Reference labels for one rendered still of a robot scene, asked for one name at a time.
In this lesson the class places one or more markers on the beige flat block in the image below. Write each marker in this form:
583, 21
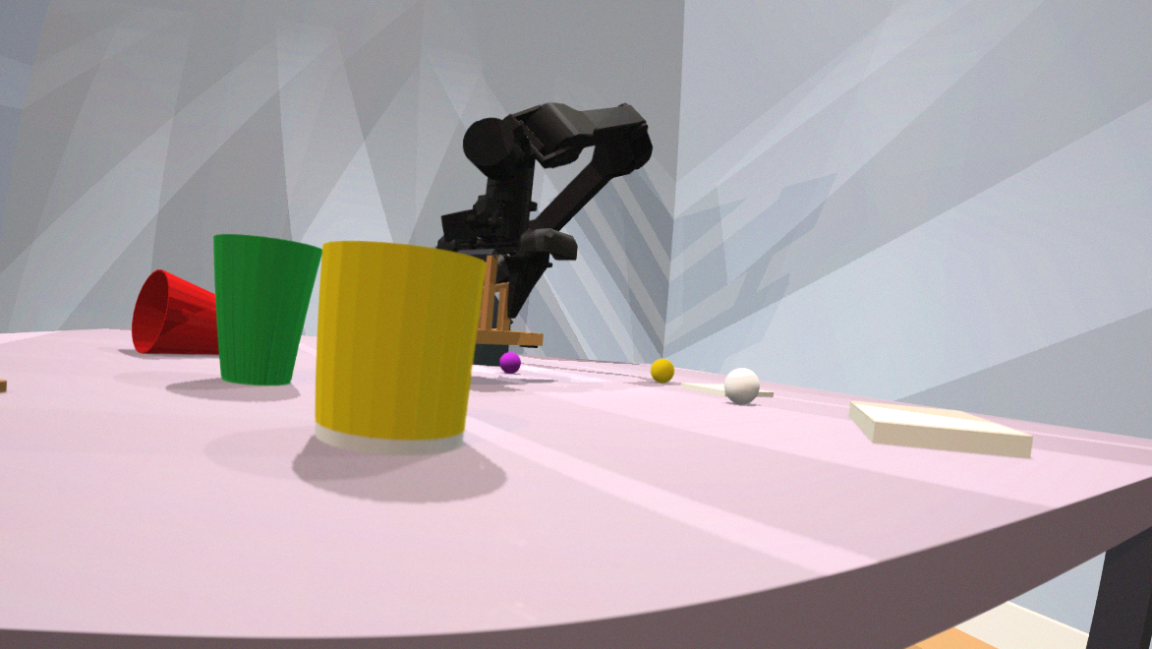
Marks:
937, 429

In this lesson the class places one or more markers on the yellow ball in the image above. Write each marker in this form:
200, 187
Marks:
662, 371

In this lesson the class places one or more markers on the green cup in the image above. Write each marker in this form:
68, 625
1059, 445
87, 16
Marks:
263, 289

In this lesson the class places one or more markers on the red cone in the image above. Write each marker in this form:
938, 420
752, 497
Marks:
174, 316

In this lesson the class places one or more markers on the white flat square panel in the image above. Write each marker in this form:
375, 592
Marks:
718, 389

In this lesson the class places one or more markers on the yellow cup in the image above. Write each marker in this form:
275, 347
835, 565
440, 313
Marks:
396, 334

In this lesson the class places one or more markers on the magenta ball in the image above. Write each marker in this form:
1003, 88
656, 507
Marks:
510, 363

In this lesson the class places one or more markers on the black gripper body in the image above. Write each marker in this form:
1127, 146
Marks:
530, 243

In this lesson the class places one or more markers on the white ball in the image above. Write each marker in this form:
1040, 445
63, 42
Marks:
741, 386

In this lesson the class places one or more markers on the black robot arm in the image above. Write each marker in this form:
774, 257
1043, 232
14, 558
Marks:
554, 134

